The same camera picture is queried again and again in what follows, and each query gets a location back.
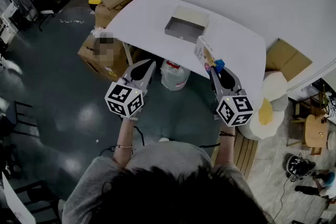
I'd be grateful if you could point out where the round wooden table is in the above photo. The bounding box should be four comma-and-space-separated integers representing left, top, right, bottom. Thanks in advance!
304, 113, 332, 156

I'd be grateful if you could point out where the person's left forearm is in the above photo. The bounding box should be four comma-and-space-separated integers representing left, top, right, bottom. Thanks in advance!
113, 116, 139, 167

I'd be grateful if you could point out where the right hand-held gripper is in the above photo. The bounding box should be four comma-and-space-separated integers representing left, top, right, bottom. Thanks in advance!
209, 66, 255, 128

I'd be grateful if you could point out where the crumpled white paper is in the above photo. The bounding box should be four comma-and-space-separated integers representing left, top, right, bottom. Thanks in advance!
90, 25, 114, 39

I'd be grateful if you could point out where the wooden slatted bench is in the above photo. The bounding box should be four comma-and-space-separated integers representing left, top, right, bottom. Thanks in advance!
211, 127, 260, 179

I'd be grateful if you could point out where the person's grey t-shirt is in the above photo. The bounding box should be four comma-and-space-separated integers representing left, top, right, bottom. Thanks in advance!
61, 141, 263, 224

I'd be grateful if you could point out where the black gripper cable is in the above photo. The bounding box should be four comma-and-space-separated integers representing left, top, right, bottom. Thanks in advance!
198, 142, 222, 149
99, 125, 145, 156

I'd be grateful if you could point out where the person's right forearm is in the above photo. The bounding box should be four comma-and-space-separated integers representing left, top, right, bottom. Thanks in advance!
214, 123, 237, 166

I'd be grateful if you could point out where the flat cardboard box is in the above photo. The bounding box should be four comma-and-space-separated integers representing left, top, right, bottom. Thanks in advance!
265, 38, 313, 82

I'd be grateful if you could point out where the wooden chair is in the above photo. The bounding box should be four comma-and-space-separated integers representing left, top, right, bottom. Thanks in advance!
286, 91, 328, 148

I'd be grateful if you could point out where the clear plastic jug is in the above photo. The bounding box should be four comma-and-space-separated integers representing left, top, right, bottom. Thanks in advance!
160, 58, 191, 92

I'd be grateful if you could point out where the black metal chair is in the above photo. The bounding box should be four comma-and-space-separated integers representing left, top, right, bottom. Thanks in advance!
4, 100, 40, 137
13, 180, 60, 221

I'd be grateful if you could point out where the medium cardboard box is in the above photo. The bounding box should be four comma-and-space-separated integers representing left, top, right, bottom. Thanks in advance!
94, 0, 140, 29

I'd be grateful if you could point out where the large cardboard box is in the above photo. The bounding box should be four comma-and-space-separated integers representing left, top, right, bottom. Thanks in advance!
77, 33, 132, 82

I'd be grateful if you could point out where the white gift box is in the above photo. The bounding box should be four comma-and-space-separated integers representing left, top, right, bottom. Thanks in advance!
164, 5, 211, 42

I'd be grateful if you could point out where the small printed product box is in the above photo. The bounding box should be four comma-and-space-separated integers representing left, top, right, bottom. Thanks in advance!
193, 35, 226, 78

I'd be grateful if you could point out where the white table leg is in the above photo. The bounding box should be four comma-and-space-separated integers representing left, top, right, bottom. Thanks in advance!
122, 41, 135, 67

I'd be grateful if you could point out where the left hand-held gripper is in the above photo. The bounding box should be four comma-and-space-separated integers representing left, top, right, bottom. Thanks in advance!
104, 59, 158, 118

